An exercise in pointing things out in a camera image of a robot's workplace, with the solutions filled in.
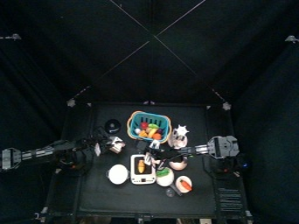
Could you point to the purple toy eggplant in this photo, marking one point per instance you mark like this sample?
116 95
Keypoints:
161 131

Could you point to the dark toy cleaver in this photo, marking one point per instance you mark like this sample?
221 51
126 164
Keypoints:
142 145

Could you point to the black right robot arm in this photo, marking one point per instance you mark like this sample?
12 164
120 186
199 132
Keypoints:
202 149

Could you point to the small white round plate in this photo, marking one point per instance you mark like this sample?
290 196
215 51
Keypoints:
183 184

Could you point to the green toy vegetable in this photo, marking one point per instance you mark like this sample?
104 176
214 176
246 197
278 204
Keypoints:
163 172

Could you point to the green toy pepper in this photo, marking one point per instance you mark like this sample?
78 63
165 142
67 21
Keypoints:
154 126

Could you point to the white oval plate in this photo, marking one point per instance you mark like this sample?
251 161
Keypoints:
165 179

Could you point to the metal frame corner bracket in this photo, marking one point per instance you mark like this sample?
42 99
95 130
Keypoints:
226 106
15 37
291 38
71 102

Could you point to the white toy egg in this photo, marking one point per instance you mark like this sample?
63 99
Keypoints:
136 131

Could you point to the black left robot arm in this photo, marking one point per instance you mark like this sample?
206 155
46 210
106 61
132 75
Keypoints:
43 153

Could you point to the white toy tray appliance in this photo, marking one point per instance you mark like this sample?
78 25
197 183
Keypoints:
142 177

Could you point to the red toy tomato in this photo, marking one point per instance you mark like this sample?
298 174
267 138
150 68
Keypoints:
144 125

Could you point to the pink toy bowl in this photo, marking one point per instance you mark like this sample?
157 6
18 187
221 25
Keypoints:
179 165

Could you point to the white printed table label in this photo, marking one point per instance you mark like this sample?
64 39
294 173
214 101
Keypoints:
230 199

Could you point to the orange toy carrot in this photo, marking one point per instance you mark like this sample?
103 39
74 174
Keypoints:
186 185

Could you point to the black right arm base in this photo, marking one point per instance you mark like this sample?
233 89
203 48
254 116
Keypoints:
230 166

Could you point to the yellow toy banana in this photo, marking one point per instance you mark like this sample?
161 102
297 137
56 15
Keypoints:
151 132

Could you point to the black round bowl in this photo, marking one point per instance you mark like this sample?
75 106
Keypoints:
112 126

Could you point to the orange toy fruit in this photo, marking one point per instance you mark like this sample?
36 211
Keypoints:
157 136

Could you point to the teal basket with orange rim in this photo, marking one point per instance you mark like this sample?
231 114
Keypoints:
134 120

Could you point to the yellow toy corn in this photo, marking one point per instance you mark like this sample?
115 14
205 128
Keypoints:
142 166

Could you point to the white spiky toy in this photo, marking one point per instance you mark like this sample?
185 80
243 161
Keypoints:
182 129

